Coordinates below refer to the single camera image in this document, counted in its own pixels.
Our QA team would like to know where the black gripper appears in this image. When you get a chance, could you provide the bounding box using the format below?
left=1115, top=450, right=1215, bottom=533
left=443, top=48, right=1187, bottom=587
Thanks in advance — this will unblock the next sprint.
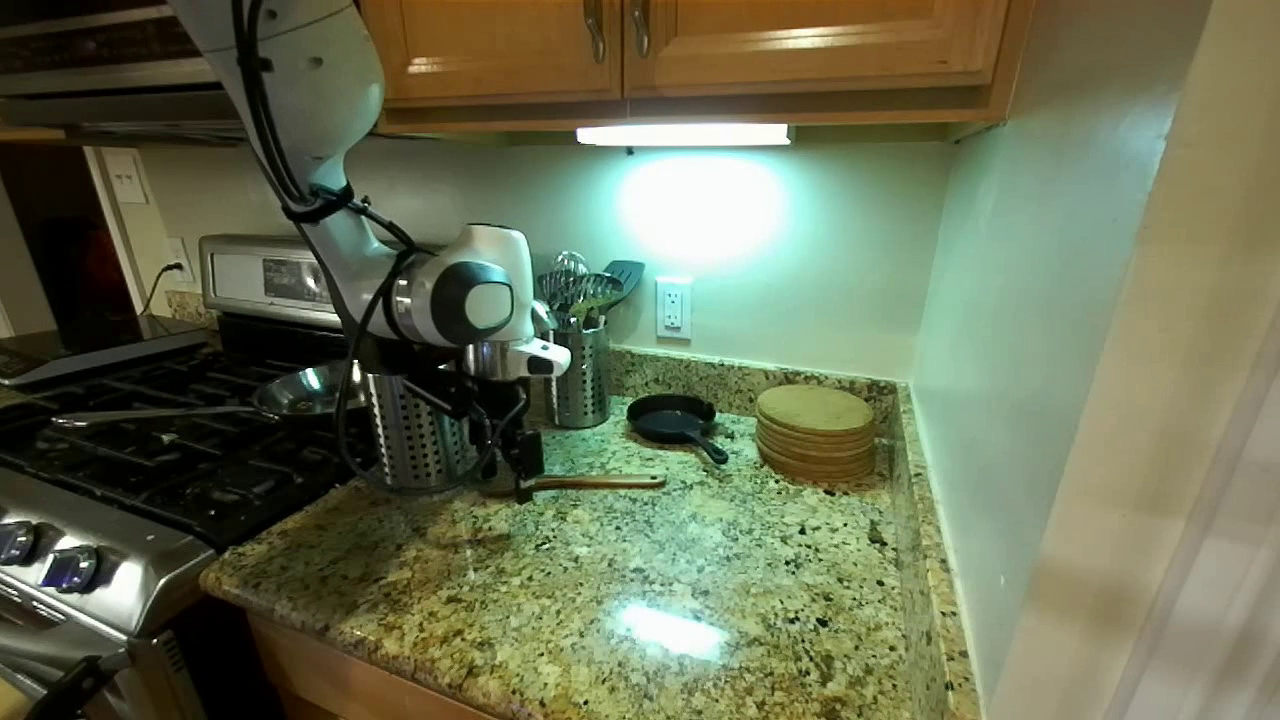
left=471, top=377, right=549, bottom=509

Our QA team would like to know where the stainless steel stove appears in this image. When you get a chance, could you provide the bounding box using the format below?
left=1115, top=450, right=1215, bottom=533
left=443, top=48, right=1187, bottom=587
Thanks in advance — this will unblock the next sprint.
left=0, top=231, right=402, bottom=720

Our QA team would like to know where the black cast iron skillet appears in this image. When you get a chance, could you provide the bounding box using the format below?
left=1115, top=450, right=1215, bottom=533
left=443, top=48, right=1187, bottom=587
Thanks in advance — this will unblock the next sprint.
left=622, top=391, right=737, bottom=471

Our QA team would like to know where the metal cabinet handle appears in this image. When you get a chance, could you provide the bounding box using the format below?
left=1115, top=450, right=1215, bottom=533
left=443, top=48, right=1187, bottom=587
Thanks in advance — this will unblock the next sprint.
left=622, top=0, right=655, bottom=62
left=579, top=0, right=606, bottom=69

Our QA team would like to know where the dark slotted spatula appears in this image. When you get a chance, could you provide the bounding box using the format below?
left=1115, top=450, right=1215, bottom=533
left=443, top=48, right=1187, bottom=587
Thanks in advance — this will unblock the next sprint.
left=605, top=255, right=652, bottom=295

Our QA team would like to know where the grey slotted turner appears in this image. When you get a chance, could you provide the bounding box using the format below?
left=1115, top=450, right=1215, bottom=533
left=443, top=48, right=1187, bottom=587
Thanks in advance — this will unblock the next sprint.
left=574, top=266, right=626, bottom=324

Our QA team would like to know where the perforated wooden spoon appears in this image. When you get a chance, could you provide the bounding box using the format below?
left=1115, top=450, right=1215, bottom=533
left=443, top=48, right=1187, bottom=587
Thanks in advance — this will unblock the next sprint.
left=513, top=469, right=668, bottom=504

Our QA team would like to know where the stack of round wooden trivets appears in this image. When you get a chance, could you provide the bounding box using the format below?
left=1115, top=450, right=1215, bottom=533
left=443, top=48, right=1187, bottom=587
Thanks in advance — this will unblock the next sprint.
left=746, top=379, right=880, bottom=493

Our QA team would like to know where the white light switch plate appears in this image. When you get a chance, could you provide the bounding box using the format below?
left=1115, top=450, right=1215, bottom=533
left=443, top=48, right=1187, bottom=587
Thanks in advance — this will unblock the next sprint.
left=101, top=145, right=154, bottom=212

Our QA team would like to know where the under-cabinet light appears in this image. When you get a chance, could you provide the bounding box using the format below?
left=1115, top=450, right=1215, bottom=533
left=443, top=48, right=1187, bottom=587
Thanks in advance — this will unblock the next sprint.
left=566, top=121, right=795, bottom=155

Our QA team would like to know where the steel utensil holder with utensils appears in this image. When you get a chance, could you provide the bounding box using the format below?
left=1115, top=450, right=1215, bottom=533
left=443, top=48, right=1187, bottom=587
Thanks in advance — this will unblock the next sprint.
left=549, top=314, right=617, bottom=436

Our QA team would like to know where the black stove grate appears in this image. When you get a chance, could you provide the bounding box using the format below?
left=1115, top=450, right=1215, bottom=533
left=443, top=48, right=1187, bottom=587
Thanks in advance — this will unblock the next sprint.
left=0, top=331, right=370, bottom=553

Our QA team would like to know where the wooden base cabinet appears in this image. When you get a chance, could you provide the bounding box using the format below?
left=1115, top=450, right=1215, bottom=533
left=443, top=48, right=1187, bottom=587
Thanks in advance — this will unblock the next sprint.
left=242, top=607, right=504, bottom=720

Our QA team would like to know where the wooden upper cabinet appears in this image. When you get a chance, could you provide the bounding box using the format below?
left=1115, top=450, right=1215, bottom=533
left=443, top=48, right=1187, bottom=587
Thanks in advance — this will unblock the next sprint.
left=357, top=0, right=1032, bottom=138

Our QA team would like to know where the steel wire whisk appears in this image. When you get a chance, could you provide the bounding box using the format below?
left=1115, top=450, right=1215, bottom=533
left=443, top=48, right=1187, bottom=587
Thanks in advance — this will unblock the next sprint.
left=535, top=247, right=596, bottom=324

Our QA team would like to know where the white wall outlet with plug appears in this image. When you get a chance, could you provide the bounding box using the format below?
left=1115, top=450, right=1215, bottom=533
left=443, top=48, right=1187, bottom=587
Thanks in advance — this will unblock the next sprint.
left=158, top=234, right=199, bottom=295

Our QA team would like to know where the steel frying pan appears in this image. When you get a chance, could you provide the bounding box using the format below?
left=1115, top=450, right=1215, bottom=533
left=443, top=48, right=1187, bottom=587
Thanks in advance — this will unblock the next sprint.
left=49, top=355, right=370, bottom=436

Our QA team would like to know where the steel range hood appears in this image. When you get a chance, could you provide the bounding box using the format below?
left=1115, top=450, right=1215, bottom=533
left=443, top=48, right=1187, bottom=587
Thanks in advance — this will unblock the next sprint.
left=0, top=0, right=252, bottom=147

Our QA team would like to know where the empty perforated steel utensil holder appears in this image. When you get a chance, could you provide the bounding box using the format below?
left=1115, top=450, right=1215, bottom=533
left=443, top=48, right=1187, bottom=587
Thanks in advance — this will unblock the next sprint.
left=358, top=368, right=487, bottom=499

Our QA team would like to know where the stove knob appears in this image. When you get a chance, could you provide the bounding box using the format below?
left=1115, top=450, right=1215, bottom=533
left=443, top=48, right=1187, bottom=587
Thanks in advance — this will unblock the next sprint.
left=0, top=519, right=43, bottom=568
left=39, top=544, right=109, bottom=598

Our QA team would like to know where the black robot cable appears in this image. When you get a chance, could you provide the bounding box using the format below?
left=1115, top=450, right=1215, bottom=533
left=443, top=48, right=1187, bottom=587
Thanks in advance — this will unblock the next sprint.
left=229, top=0, right=411, bottom=471

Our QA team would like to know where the black power cord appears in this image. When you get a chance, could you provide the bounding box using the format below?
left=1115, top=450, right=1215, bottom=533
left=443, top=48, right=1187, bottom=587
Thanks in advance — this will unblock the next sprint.
left=132, top=260, right=190, bottom=329

